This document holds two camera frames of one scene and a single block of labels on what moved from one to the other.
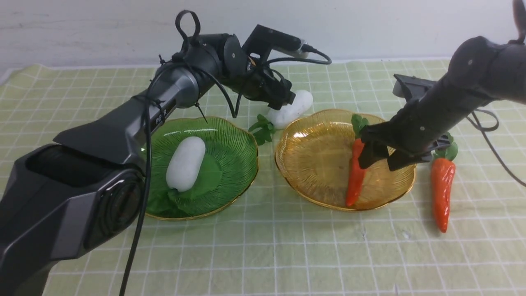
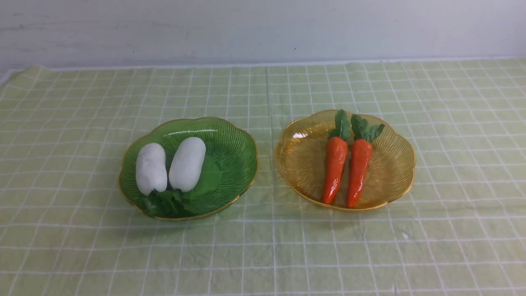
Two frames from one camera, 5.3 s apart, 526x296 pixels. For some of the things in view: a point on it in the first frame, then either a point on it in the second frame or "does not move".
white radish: x=280 y=118 to x=151 y=169
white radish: x=185 y=163 does not move
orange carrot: x=443 y=172 to x=336 y=156
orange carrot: x=356 y=174 does not move
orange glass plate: x=312 y=156 does not move
